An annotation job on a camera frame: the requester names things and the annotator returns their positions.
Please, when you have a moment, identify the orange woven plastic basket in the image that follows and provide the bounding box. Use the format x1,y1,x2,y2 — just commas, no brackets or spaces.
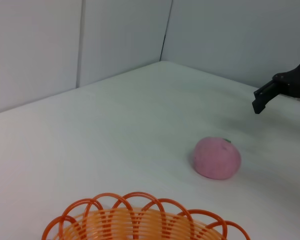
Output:
41,191,251,240

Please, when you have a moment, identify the pink plush peach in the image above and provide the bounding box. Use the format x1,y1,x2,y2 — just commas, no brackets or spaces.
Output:
192,136,242,180

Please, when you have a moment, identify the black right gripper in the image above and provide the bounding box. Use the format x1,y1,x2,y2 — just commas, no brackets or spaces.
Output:
251,53,300,122

